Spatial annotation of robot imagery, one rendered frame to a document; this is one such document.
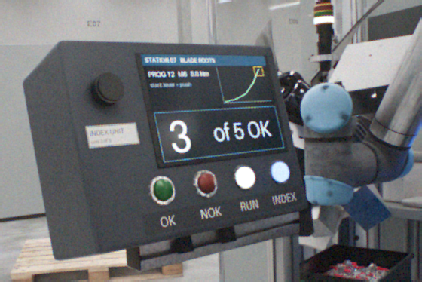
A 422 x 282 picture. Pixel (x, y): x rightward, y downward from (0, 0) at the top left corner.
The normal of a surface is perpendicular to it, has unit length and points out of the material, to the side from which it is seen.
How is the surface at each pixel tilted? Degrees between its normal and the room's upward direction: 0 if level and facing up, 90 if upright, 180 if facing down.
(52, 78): 90
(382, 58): 50
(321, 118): 90
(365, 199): 121
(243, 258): 90
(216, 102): 75
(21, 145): 90
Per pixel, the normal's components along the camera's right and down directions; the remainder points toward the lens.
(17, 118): 0.41, 0.08
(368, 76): -0.67, -0.55
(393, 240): -0.83, 0.11
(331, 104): -0.33, 0.13
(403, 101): -0.63, 0.30
